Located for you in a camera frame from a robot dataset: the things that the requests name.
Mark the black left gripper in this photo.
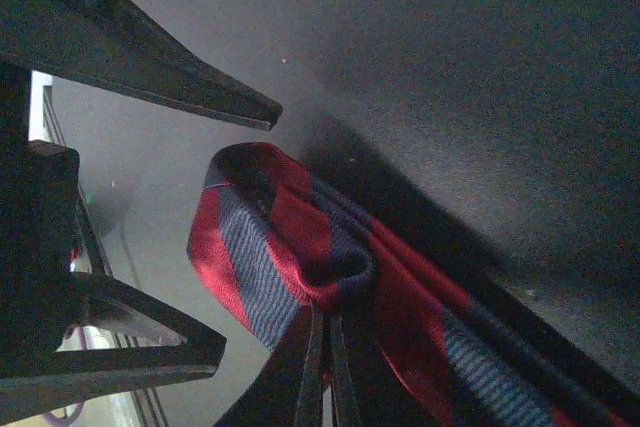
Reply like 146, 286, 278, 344
1, 63, 226, 422

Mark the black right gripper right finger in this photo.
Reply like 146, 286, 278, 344
329, 311, 430, 426

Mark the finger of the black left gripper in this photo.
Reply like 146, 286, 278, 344
1, 0, 282, 131

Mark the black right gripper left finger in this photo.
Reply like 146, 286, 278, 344
216, 306, 323, 426

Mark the red navy striped tie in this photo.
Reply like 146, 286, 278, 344
187, 143, 639, 426

